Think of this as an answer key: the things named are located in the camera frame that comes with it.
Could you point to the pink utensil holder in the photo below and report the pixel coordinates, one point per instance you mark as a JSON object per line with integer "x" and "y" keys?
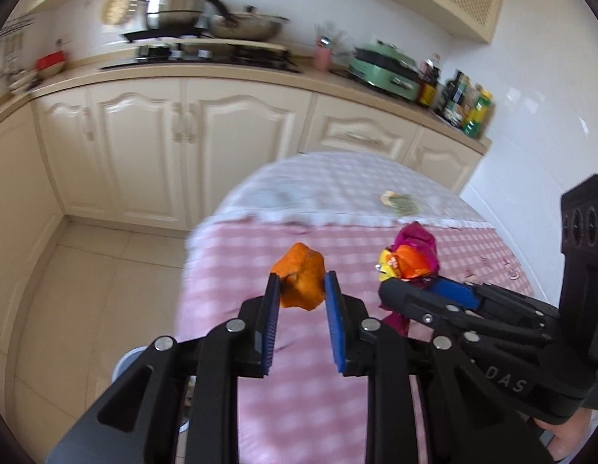
{"x": 323, "y": 55}

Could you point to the round woven trivet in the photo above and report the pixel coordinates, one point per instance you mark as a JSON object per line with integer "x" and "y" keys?
{"x": 117, "y": 7}

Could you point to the green electric cooker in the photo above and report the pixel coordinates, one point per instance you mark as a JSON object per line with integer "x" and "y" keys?
{"x": 386, "y": 67}

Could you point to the pink checkered tablecloth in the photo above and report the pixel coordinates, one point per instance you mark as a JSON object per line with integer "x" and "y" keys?
{"x": 318, "y": 222}

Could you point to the cream drawer front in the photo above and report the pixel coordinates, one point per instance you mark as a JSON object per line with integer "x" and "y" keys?
{"x": 361, "y": 121}

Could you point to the grey steel wok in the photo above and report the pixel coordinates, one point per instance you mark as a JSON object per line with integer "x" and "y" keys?
{"x": 245, "y": 26}

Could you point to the green white wrapper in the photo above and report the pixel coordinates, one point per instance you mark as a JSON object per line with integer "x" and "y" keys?
{"x": 400, "y": 201}

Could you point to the person's right hand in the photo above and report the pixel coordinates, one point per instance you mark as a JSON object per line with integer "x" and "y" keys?
{"x": 564, "y": 437}

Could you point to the blue plastic trash bin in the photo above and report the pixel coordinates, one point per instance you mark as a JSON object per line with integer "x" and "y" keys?
{"x": 127, "y": 365}

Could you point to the beige kitchen countertop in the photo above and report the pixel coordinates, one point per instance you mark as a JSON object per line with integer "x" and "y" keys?
{"x": 308, "y": 82}

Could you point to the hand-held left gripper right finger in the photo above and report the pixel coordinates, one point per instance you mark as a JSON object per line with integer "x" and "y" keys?
{"x": 335, "y": 328}

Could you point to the black frying pan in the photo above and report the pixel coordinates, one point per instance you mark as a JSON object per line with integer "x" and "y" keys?
{"x": 154, "y": 35}

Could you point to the red bowl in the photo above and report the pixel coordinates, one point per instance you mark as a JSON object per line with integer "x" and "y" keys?
{"x": 51, "y": 63}

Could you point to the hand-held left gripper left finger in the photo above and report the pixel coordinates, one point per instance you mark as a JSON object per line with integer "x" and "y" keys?
{"x": 271, "y": 328}

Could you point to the magenta orange snack wrapper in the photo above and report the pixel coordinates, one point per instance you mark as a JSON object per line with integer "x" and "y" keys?
{"x": 415, "y": 254}

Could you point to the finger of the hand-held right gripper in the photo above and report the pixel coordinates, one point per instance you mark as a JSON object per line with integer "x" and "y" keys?
{"x": 456, "y": 292}
{"x": 410, "y": 302}

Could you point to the dark sauce bottle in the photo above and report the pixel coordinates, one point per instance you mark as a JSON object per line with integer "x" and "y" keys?
{"x": 429, "y": 84}

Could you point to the narrow cream cabinet door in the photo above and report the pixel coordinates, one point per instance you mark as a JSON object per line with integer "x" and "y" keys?
{"x": 62, "y": 154}

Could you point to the black gas stove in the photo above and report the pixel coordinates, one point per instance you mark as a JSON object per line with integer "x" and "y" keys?
{"x": 202, "y": 55}

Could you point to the dark glass bottle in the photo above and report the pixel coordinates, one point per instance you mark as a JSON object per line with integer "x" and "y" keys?
{"x": 453, "y": 99}

